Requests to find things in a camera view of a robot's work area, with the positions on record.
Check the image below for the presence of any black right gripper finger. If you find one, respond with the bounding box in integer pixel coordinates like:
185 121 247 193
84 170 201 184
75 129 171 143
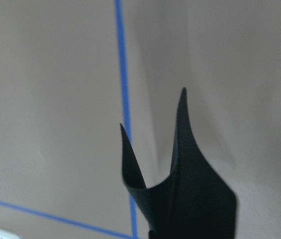
148 230 155 239

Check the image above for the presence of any black mouse pad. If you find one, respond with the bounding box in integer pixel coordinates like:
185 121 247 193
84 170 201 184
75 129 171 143
121 89 237 239

